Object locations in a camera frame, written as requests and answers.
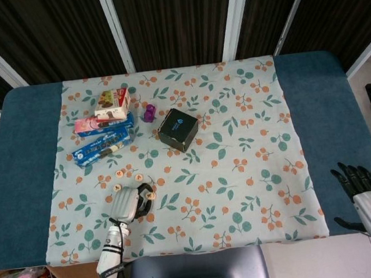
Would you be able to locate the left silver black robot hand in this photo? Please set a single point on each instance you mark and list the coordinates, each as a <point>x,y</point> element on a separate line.
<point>124,206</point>

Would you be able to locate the wooden chess piece black character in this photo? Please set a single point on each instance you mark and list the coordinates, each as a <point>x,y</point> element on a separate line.
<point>150,194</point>
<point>117,188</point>

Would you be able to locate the wooden chess piece red character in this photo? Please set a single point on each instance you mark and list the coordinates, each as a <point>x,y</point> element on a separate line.
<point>119,173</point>
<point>138,177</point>

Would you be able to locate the long blue Oreo box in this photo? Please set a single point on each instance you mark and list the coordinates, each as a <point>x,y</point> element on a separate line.
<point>99,148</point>

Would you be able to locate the pink blue Oreo box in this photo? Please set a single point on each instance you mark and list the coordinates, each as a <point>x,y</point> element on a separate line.
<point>116,124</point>

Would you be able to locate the floral fruit print tablecloth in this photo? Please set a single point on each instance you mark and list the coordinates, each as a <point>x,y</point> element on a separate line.
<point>213,209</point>

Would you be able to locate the grey blue robot torso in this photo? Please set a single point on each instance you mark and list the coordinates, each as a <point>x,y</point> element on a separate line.
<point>193,269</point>

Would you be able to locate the black cardboard cube box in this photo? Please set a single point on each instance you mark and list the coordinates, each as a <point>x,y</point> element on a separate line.
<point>177,126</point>

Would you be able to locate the small purple plastic toy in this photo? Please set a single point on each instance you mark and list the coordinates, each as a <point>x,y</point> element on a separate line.
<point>149,113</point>

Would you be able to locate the white red cookie box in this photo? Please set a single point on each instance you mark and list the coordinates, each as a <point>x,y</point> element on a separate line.
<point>111,102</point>

